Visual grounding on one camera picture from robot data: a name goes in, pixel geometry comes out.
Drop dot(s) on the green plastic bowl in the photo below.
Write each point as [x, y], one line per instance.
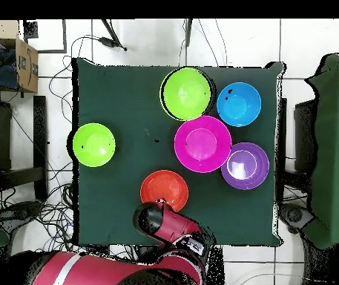
[94, 145]
[187, 95]

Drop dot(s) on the black metal floor frame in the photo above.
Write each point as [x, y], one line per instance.
[65, 35]

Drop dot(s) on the light blue plastic bowl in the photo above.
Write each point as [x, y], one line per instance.
[239, 104]

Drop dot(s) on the purple plastic bowl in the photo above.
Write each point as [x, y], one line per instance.
[244, 165]

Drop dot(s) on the pink plastic bowl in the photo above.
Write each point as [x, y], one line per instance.
[203, 144]

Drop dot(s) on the large orange-red plastic bowl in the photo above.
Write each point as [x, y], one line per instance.
[164, 187]

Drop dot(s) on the black tripod leg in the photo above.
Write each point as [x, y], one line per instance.
[188, 29]
[112, 41]

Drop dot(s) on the dark green tablecloth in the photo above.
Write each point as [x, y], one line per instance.
[231, 213]

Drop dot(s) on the dark blue bag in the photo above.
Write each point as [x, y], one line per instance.
[4, 77]

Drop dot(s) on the black table leg frame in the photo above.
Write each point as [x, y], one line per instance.
[304, 133]
[40, 142]

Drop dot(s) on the cardboard box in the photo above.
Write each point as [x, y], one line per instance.
[26, 68]

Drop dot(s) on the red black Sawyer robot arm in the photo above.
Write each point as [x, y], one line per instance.
[98, 271]

